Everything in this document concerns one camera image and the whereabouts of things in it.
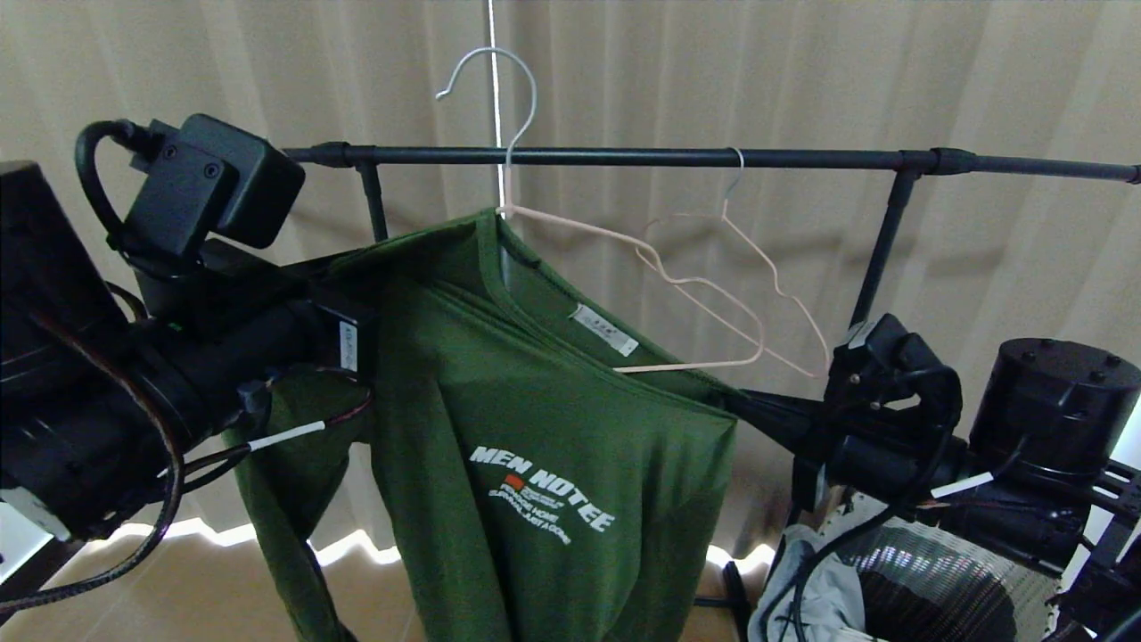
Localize black clothes rack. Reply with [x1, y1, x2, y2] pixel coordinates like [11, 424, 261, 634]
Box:
[283, 141, 1141, 642]

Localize pale grey shorts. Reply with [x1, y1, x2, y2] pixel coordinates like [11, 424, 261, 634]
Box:
[747, 524, 867, 642]

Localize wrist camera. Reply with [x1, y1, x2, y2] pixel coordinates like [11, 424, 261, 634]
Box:
[822, 312, 946, 429]
[123, 113, 307, 261]

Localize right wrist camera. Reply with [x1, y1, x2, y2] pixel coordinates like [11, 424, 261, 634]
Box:
[822, 312, 946, 429]

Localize green long-sleeved shirt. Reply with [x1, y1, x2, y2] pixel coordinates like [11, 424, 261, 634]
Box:
[223, 207, 741, 642]

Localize white laundry basket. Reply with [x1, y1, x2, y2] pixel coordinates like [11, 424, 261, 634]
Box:
[807, 499, 1084, 642]

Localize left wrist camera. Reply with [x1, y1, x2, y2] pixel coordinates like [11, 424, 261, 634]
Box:
[123, 113, 307, 261]

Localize pink clothes hanger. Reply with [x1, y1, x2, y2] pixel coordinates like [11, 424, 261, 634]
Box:
[435, 46, 766, 374]
[635, 147, 832, 380]

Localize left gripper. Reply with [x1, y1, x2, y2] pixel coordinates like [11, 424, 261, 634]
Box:
[169, 263, 377, 440]

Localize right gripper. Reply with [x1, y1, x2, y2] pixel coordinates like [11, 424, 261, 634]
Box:
[789, 406, 973, 516]

